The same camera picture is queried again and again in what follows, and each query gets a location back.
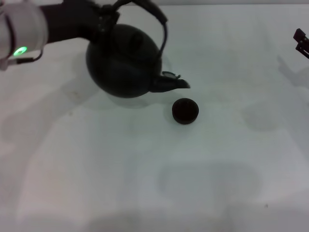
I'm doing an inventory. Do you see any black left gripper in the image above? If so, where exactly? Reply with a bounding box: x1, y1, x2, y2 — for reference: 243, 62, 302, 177
39, 0, 121, 46

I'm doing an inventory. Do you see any black round teapot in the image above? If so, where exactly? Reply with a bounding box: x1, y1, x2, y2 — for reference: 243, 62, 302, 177
85, 0, 192, 100

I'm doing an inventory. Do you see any small black teacup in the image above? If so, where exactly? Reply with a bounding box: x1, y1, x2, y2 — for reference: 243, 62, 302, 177
171, 97, 200, 125

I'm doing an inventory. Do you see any dark left gripper cable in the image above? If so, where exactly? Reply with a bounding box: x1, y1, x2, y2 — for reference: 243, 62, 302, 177
4, 49, 44, 65

